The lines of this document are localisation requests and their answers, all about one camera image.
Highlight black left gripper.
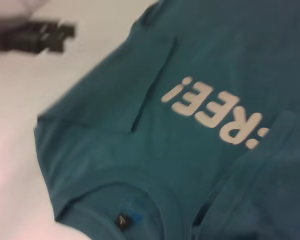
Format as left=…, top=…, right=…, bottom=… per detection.
left=0, top=21, right=76, bottom=55

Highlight teal FREE print t-shirt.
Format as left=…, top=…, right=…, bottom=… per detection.
left=32, top=0, right=300, bottom=240

